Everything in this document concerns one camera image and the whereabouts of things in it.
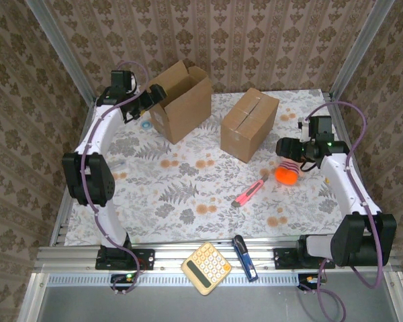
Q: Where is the aluminium side rail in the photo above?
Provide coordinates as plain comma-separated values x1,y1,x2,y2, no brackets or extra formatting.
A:
324,89,384,246

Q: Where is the doll with orange pants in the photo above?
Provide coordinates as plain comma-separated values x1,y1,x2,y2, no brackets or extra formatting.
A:
274,157,306,186

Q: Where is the yellow calculator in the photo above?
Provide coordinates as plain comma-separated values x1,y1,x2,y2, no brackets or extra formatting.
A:
180,241,232,297

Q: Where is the right controller board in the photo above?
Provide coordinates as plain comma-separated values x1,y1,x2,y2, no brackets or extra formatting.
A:
297,273,325,292

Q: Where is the left controller board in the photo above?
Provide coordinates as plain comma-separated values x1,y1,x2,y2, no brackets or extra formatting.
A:
110,273,137,283

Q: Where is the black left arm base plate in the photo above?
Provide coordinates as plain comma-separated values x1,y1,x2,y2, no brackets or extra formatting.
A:
95,248,155,271

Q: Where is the blue black stapler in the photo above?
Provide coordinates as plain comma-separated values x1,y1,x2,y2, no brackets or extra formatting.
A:
232,234,259,282

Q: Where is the grey slotted cable duct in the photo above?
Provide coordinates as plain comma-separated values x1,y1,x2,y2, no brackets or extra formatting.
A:
46,272,303,288

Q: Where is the brown cardboard box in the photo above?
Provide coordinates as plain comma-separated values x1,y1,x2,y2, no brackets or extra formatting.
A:
220,87,280,164
147,59,213,146

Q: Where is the pink utility knife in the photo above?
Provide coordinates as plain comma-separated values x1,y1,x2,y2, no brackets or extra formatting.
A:
232,174,269,207

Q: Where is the aluminium corner post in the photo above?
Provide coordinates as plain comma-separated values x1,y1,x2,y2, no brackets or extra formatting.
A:
24,0,97,103
328,0,396,101

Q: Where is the controller board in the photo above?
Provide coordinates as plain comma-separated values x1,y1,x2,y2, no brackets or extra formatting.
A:
297,273,325,292
110,273,137,283

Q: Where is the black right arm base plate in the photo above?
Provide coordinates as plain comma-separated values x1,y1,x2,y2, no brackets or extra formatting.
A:
273,247,335,270

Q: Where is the long aluminium base rail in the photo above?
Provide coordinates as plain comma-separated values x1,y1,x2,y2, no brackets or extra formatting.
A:
33,241,403,273

